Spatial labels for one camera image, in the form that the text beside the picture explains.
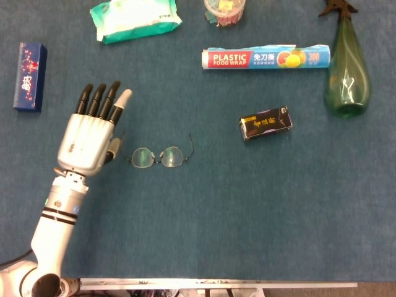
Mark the green wet wipes pack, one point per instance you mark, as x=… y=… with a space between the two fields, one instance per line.
x=136 y=21

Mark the blue plastic food wrap roll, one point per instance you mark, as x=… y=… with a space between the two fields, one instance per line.
x=263 y=58

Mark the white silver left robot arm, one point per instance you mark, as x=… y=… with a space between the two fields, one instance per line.
x=55 y=235

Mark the clear jar of colourful clips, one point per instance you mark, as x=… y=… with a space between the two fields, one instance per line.
x=224 y=12

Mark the dark blue rectangular box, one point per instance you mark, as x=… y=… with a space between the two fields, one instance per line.
x=29 y=77

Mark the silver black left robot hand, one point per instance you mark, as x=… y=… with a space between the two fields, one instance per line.
x=83 y=145

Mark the green spray bottle black nozzle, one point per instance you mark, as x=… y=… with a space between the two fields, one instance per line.
x=346 y=77

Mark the small black gold-print box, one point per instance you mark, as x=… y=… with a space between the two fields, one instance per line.
x=266 y=123

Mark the aluminium rail bar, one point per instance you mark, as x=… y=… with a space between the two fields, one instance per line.
x=216 y=283

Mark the thin wire-frame eyeglasses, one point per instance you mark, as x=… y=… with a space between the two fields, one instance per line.
x=142 y=157

